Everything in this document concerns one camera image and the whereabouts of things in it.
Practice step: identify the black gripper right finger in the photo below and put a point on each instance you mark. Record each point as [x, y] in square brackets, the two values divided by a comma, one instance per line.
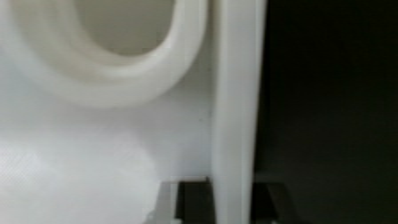
[273, 204]

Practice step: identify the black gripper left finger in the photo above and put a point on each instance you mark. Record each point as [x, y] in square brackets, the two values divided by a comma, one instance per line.
[186, 203]

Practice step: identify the white square tabletop panel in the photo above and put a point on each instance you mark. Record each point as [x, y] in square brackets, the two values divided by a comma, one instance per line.
[129, 109]

